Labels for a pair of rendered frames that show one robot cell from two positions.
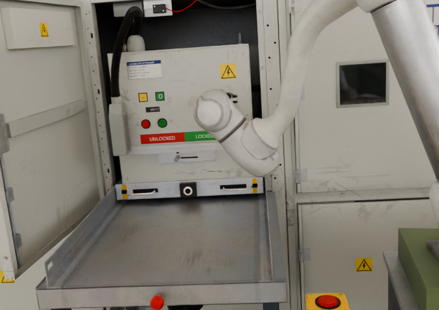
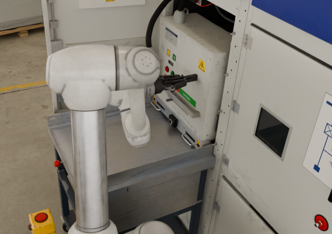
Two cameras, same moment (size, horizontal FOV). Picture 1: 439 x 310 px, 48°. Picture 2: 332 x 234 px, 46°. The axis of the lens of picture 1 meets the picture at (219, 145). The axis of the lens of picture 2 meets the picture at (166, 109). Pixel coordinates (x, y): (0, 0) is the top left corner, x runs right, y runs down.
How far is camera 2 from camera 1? 159 cm
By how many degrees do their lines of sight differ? 54
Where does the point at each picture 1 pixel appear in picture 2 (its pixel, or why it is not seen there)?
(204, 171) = (183, 116)
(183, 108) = (181, 72)
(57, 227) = not seen: hidden behind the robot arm
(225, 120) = (113, 103)
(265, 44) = (231, 58)
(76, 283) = (56, 132)
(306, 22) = not seen: hidden behind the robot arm
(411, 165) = (284, 216)
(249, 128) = (126, 115)
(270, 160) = (131, 139)
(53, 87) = (120, 27)
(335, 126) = (249, 147)
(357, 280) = not seen: outside the picture
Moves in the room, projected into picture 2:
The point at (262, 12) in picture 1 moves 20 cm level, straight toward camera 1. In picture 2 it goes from (235, 35) to (194, 41)
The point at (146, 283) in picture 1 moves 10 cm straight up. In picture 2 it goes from (63, 152) to (62, 136)
